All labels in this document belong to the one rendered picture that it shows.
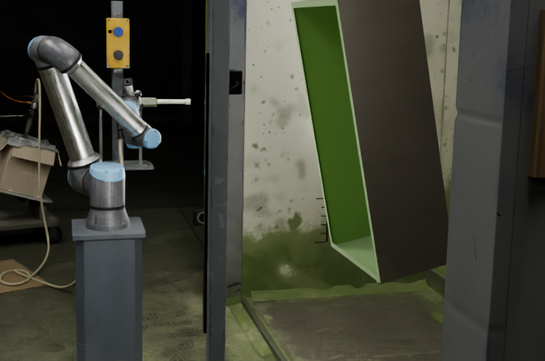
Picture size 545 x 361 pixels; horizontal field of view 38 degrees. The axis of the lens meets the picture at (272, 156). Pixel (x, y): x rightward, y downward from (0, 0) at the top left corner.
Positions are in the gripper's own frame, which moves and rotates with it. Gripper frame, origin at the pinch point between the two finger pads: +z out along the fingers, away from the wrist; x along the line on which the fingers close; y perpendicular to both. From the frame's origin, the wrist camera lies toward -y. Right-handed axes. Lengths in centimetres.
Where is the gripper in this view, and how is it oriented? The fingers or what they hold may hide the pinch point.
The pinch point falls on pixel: (133, 91)
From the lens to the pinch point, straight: 402.9
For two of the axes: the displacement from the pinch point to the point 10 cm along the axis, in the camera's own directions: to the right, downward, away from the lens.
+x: 9.8, -1.8, 0.3
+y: 1.6, 9.4, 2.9
